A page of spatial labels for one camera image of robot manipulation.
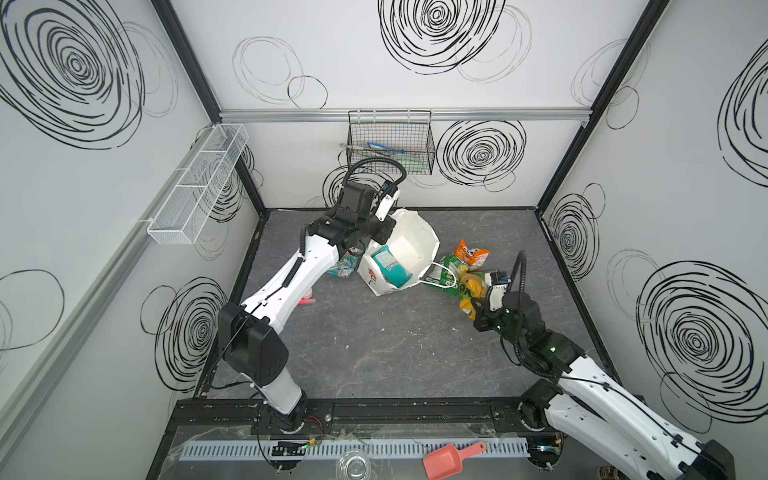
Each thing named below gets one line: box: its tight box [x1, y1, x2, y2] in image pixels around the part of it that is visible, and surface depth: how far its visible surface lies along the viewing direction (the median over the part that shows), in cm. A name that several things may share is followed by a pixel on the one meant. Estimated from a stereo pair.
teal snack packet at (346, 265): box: [326, 250, 364, 278], surface depth 101 cm
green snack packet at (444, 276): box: [425, 254, 466, 297], surface depth 96 cm
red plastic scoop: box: [422, 442, 486, 480], surface depth 69 cm
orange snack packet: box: [454, 239, 490, 271], surface depth 96 cm
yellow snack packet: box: [459, 274, 487, 320], surface depth 80 cm
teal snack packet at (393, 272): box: [370, 245, 413, 288], surface depth 99 cm
